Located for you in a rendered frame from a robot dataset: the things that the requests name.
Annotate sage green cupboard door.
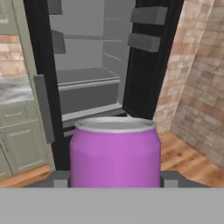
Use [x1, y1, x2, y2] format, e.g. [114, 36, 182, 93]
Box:
[0, 144, 13, 179]
[1, 119, 50, 174]

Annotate black fridge door with bins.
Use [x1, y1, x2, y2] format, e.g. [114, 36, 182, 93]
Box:
[121, 0, 186, 121]

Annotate silver drawer handle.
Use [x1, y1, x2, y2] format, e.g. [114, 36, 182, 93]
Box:
[4, 111, 25, 118]

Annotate grey fridge door handle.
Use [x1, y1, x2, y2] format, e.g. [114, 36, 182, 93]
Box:
[32, 73, 56, 144]

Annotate black fridge with grey interior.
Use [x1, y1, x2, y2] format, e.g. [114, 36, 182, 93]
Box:
[46, 0, 138, 138]

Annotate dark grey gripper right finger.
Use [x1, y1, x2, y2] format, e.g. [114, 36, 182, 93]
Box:
[159, 170, 210, 189]

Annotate sage green tall cabinet panel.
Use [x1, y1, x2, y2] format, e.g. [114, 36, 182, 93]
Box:
[11, 0, 57, 172]

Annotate sage green wall cupboard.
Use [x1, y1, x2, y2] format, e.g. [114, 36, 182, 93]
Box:
[0, 0, 18, 36]

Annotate purple soda can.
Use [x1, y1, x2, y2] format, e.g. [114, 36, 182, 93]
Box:
[68, 116, 163, 189]

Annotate black fridge door with handle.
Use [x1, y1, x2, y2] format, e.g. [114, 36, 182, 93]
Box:
[23, 0, 73, 172]

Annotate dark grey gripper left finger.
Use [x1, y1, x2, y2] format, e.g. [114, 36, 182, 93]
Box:
[25, 170, 71, 189]

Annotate sage green drawer front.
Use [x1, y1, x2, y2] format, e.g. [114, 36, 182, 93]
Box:
[0, 101, 40, 128]

